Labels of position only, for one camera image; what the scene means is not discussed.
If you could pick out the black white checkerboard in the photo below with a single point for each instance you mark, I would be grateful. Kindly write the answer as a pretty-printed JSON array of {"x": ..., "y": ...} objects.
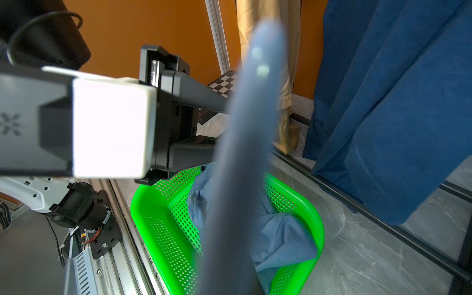
[{"x": 225, "y": 85}]

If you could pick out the navy blue t-shirt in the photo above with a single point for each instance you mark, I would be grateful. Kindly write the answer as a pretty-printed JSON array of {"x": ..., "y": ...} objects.
[{"x": 392, "y": 112}]

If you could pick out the light blue t-shirt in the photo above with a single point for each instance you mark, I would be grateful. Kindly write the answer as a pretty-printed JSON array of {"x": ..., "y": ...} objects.
[{"x": 238, "y": 240}]

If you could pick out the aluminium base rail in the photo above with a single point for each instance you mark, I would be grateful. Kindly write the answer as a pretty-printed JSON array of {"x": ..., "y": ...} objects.
[{"x": 126, "y": 268}]

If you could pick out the yellow printed t-shirt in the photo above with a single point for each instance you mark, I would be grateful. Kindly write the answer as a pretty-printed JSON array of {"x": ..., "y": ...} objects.
[{"x": 288, "y": 13}]

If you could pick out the black clothes rack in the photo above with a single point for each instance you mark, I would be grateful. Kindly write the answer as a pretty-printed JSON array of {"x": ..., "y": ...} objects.
[{"x": 461, "y": 270}]

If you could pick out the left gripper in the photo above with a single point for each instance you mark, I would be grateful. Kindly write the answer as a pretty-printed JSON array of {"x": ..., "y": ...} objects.
[{"x": 176, "y": 147}]

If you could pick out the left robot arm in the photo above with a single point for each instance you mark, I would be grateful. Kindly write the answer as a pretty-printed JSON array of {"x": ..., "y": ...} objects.
[{"x": 38, "y": 34}]

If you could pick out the green plastic basket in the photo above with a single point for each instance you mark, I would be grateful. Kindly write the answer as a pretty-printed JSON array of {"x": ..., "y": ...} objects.
[{"x": 160, "y": 213}]

